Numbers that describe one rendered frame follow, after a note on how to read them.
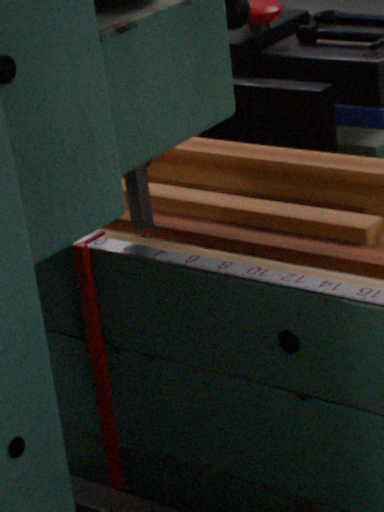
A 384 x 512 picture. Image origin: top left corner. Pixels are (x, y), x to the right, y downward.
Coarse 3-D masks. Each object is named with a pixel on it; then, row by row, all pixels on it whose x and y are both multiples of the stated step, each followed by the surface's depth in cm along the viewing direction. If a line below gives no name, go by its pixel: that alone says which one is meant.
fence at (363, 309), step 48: (48, 288) 73; (96, 288) 71; (144, 288) 69; (192, 288) 66; (240, 288) 64; (288, 288) 63; (144, 336) 70; (192, 336) 68; (240, 336) 66; (288, 336) 64; (336, 336) 62; (288, 384) 65; (336, 384) 63
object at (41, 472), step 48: (0, 96) 48; (0, 144) 49; (0, 192) 49; (0, 240) 49; (0, 288) 49; (0, 336) 50; (0, 384) 50; (48, 384) 53; (0, 432) 51; (48, 432) 53; (0, 480) 51; (48, 480) 53
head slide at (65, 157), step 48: (0, 0) 53; (48, 0) 55; (0, 48) 53; (48, 48) 56; (96, 48) 58; (48, 96) 56; (96, 96) 58; (48, 144) 56; (96, 144) 59; (48, 192) 57; (96, 192) 59; (48, 240) 57
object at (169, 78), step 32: (160, 0) 68; (192, 0) 68; (128, 32) 65; (160, 32) 67; (192, 32) 69; (224, 32) 71; (128, 64) 65; (160, 64) 67; (192, 64) 69; (224, 64) 71; (128, 96) 65; (160, 96) 67; (192, 96) 69; (224, 96) 72; (128, 128) 66; (160, 128) 68; (192, 128) 70; (128, 160) 66
